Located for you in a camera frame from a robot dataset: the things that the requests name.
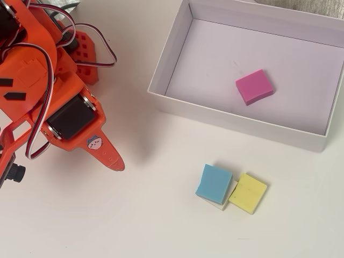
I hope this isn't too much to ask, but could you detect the orange gripper black servo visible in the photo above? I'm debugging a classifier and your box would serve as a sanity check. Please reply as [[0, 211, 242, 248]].
[[26, 71, 126, 172]]

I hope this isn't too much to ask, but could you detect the pink foam cuboid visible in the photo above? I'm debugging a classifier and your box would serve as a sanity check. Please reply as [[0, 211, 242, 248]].
[[235, 69, 275, 106]]

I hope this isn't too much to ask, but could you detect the orange robot base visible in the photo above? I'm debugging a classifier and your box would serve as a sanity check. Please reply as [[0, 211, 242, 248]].
[[58, 20, 100, 85]]

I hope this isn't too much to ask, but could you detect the blue foam cuboid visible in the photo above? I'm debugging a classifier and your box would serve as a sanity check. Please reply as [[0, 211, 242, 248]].
[[195, 163, 233, 205]]

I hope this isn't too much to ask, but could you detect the white foam cuboid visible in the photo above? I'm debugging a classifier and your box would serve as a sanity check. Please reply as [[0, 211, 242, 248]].
[[200, 178, 239, 212]]

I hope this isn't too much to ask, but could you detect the white cardboard bin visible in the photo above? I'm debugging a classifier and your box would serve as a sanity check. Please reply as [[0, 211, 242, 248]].
[[147, 0, 344, 153]]

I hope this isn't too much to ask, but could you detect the yellow foam cuboid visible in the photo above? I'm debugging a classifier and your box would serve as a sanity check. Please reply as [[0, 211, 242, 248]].
[[227, 172, 268, 216]]

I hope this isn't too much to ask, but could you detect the red white black servo cable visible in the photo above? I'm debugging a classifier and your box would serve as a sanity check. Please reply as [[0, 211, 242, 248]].
[[34, 2, 77, 48], [0, 42, 56, 160], [74, 23, 118, 68]]

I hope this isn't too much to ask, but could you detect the black wrist camera orange mount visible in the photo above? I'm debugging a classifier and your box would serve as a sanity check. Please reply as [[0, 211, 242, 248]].
[[0, 114, 34, 189]]

